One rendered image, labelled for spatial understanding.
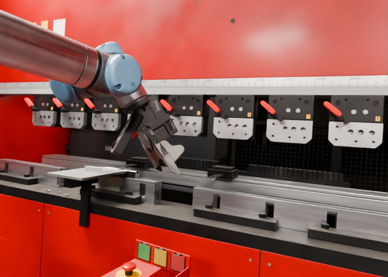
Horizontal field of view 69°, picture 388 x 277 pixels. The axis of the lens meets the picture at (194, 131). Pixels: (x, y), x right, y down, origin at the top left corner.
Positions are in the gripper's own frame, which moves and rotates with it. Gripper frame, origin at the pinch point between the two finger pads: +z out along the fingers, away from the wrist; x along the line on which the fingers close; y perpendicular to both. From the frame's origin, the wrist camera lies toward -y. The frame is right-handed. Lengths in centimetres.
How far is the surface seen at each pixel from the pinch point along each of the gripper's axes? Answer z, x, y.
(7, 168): -26, 118, -48
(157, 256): 22.7, 14.7, -11.7
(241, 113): 0.7, 17.9, 39.7
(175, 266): 26.3, 9.4, -9.2
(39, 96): -50, 94, -15
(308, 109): 9, 1, 53
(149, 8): -54, 45, 40
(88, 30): -63, 69, 19
